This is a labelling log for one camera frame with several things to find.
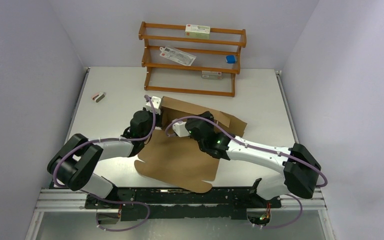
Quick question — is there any brown cardboard box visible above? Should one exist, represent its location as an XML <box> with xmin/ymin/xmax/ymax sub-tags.
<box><xmin>134</xmin><ymin>96</ymin><xmax>247</xmax><ymax>193</ymax></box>

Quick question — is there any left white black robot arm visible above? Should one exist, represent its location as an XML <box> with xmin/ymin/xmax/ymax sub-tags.
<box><xmin>47</xmin><ymin>109</ymin><xmax>162</xmax><ymax>208</ymax></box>

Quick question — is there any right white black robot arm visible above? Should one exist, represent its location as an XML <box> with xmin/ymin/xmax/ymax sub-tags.
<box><xmin>173</xmin><ymin>111</ymin><xmax>322</xmax><ymax>207</ymax></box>

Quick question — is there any grey box bottom shelf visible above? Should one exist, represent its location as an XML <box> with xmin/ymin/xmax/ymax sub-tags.
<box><xmin>201</xmin><ymin>70</ymin><xmax>223</xmax><ymax>80</ymax></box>

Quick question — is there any white green box top shelf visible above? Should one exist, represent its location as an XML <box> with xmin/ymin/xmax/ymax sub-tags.
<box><xmin>184</xmin><ymin>24</ymin><xmax>211</xmax><ymax>40</ymax></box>

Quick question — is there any orange wooden shelf rack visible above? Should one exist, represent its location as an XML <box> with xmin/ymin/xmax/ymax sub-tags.
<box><xmin>138</xmin><ymin>21</ymin><xmax>247</xmax><ymax>97</ymax></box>

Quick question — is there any small red grey object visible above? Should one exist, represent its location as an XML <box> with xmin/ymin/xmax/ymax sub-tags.
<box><xmin>91</xmin><ymin>91</ymin><xmax>106</xmax><ymax>103</ymax></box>

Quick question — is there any clear plastic packaged item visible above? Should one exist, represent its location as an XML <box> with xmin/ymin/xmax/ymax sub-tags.
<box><xmin>159</xmin><ymin>46</ymin><xmax>197</xmax><ymax>66</ymax></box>

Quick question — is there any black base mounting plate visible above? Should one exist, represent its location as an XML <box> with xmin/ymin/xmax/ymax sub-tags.
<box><xmin>84</xmin><ymin>186</ymin><xmax>282</xmax><ymax>222</ymax></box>

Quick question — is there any small blue object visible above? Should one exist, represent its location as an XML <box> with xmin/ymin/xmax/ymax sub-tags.
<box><xmin>225</xmin><ymin>55</ymin><xmax>237</xmax><ymax>64</ymax></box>

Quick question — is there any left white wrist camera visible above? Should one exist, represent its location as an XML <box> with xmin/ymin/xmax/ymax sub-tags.
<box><xmin>144</xmin><ymin>95</ymin><xmax>162</xmax><ymax>115</ymax></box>

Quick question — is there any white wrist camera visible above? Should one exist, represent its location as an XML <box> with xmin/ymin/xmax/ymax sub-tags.
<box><xmin>144</xmin><ymin>95</ymin><xmax>162</xmax><ymax>115</ymax></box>
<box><xmin>172</xmin><ymin>120</ymin><xmax>190</xmax><ymax>138</ymax></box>

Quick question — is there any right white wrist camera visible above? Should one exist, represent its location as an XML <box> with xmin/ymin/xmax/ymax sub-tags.
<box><xmin>172</xmin><ymin>120</ymin><xmax>190</xmax><ymax>138</ymax></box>

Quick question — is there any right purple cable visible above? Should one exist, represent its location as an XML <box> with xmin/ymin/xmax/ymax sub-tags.
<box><xmin>164</xmin><ymin>115</ymin><xmax>329</xmax><ymax>230</ymax></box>

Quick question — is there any aluminium rail frame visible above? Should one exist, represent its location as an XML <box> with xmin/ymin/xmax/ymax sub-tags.
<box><xmin>34</xmin><ymin>189</ymin><xmax>328</xmax><ymax>213</ymax></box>

